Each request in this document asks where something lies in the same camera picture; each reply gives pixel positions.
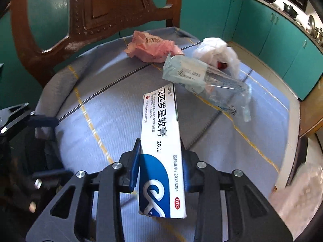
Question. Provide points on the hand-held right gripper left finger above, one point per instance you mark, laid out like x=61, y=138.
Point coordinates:
x=133, y=166

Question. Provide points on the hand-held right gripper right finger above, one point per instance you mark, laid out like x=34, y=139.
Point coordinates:
x=188, y=172

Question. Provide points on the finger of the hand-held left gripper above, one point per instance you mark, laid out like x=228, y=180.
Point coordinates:
x=48, y=176
x=43, y=121

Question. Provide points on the white and blue medicine box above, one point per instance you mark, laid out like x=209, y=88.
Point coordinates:
x=161, y=131

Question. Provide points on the white plastic mesh trash basket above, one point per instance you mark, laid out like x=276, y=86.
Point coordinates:
x=290, y=201

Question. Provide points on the blue patterned tablecloth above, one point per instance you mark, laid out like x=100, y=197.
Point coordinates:
x=101, y=100

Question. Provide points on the clear plastic bag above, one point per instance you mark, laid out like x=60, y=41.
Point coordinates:
x=191, y=75

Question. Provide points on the pink plastic bag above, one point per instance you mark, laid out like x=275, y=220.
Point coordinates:
x=151, y=46

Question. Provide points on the translucent white bin liner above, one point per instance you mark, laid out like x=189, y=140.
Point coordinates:
x=310, y=176

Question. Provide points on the white plastic bag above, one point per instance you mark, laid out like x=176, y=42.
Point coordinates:
x=214, y=49

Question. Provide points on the brown carved wooden chair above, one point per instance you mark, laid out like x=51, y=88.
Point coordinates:
x=106, y=5

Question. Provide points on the wooden frosted glass door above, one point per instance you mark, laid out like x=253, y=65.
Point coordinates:
x=313, y=116

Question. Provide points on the teal kitchen cabinets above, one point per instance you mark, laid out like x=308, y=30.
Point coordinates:
x=277, y=37

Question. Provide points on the stainless steel pot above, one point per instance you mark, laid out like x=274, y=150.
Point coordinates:
x=318, y=34

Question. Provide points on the black cooking pot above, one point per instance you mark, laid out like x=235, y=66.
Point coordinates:
x=290, y=10

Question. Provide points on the steel pot lid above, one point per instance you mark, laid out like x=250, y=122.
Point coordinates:
x=311, y=22

